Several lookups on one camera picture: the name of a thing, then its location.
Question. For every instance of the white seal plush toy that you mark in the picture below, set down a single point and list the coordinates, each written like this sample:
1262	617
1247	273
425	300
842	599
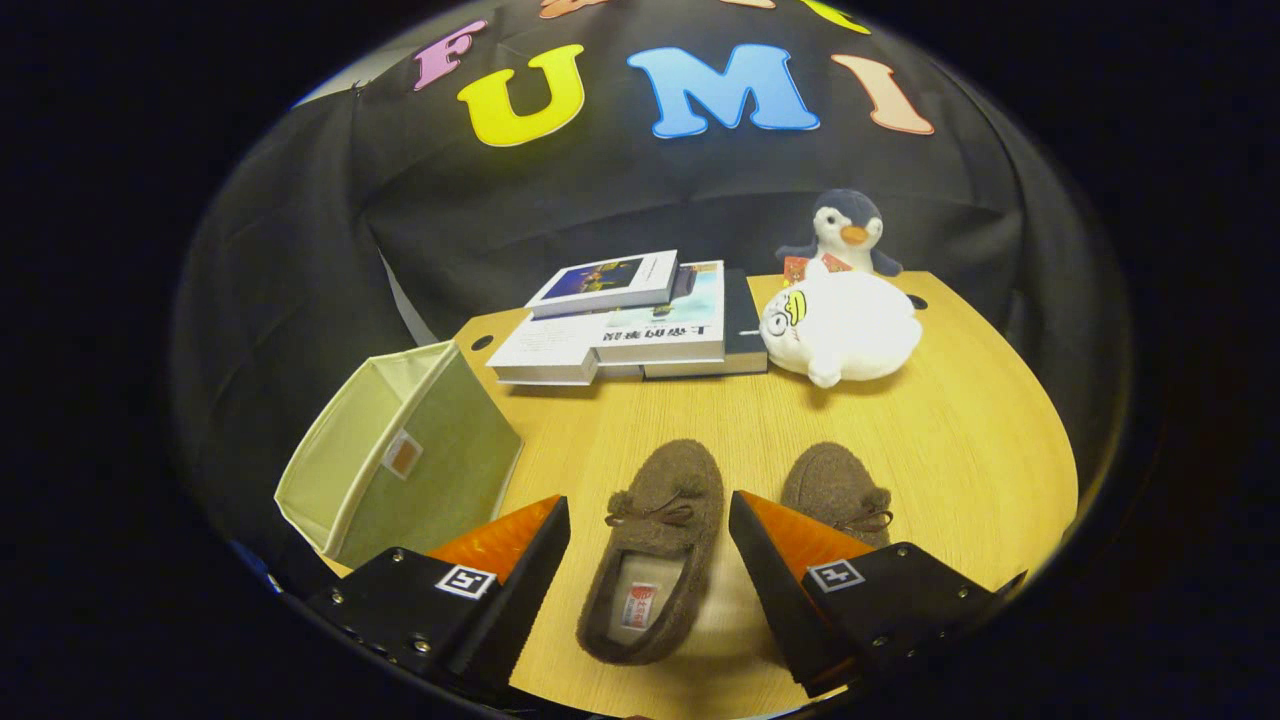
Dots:
860	330

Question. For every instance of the white cover book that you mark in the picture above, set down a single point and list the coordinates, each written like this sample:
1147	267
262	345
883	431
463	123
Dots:
545	350

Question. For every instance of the light blue cover book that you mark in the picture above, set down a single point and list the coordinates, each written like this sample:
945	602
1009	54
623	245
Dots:
690	320

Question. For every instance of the green fabric storage box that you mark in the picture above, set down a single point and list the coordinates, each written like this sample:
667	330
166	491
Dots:
450	470

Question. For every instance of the brown fuzzy shoe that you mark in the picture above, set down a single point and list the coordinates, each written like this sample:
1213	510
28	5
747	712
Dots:
830	480
670	480

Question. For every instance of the small dark blue cover book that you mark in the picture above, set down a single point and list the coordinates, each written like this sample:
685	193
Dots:
610	280

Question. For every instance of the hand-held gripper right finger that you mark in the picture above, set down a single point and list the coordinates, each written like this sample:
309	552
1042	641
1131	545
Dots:
775	600

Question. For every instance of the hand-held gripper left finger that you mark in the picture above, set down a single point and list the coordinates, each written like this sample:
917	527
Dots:
510	610

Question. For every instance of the penguin plush toy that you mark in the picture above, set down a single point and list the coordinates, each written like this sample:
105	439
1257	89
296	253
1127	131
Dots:
845	215

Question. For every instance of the black cover book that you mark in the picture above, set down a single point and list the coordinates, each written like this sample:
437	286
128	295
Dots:
742	320

